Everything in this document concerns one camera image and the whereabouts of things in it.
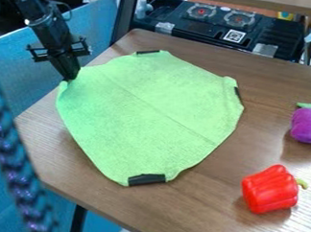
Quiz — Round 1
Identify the purple toy eggplant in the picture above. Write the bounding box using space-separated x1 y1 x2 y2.
288 101 311 146

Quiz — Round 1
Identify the blue braided cable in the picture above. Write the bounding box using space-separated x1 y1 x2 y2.
0 53 67 232

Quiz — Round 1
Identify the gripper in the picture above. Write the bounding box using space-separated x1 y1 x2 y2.
24 35 95 83

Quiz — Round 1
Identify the black toy stove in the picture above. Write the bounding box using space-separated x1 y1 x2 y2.
130 0 309 67

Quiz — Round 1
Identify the red toy pepper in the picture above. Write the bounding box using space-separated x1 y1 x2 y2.
239 162 311 216

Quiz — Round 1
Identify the green cloth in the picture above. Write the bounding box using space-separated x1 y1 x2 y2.
53 47 248 191

